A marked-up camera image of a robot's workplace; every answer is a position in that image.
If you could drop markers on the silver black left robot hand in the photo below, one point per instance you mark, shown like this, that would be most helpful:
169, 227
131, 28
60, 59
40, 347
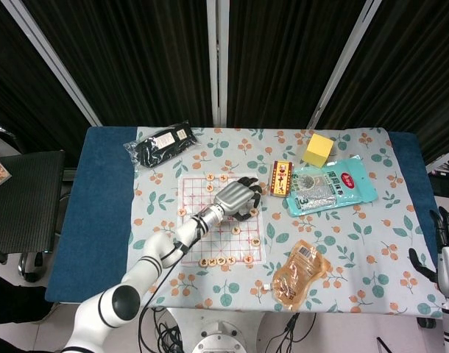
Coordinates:
233, 198

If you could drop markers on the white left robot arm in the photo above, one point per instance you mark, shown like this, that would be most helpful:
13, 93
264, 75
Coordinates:
151, 264

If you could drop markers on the white chess board sheet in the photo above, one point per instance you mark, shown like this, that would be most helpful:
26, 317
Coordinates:
195, 198

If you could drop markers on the red yellow spice box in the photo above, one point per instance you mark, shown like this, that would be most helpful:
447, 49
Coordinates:
282, 179

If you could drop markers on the floral print tablecloth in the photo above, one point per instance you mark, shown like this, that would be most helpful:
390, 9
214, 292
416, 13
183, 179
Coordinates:
246, 147

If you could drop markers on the black socks in plastic bag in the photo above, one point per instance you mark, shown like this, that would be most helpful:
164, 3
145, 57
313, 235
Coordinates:
162, 145

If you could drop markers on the yellow sponge cube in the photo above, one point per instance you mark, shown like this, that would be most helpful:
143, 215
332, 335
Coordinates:
317, 150

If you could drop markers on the teal cleaning cloth package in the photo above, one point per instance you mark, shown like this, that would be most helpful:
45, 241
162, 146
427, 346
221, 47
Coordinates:
331, 187

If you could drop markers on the brown spouted sauce pouch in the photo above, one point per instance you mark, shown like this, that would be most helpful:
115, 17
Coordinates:
300, 276

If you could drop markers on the blue table cover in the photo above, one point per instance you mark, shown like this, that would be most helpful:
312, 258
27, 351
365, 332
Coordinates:
99, 206

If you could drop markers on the white robot torso base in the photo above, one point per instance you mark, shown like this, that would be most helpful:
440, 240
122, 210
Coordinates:
224, 338

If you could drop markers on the black pleated curtain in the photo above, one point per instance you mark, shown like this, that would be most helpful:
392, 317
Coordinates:
143, 55

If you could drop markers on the black mesh chair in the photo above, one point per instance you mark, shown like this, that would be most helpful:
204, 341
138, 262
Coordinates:
25, 198

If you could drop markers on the white metal frame post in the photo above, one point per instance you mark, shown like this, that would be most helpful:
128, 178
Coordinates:
51, 62
218, 62
342, 62

